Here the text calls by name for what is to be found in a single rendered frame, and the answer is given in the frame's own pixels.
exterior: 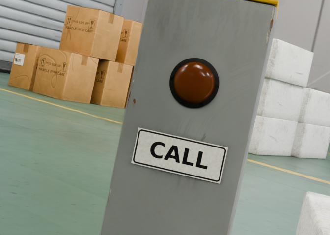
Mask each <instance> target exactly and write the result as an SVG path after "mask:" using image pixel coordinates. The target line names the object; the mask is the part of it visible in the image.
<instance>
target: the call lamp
mask: <svg viewBox="0 0 330 235"><path fill-rule="evenodd" d="M173 84H174V89H175V92H176V94H177V95H178V96H179V98H181V99H182V100H183V101H185V102H187V103H192V104H197V103H201V102H203V101H205V100H206V99H208V98H209V97H210V95H211V94H212V92H213V90H214V87H215V78H214V75H213V73H212V71H211V70H210V69H209V68H208V67H207V66H206V65H204V64H202V63H199V62H189V63H186V64H184V65H183V66H181V67H180V68H179V69H178V71H177V72H176V74H175V76H174V81H173Z"/></svg>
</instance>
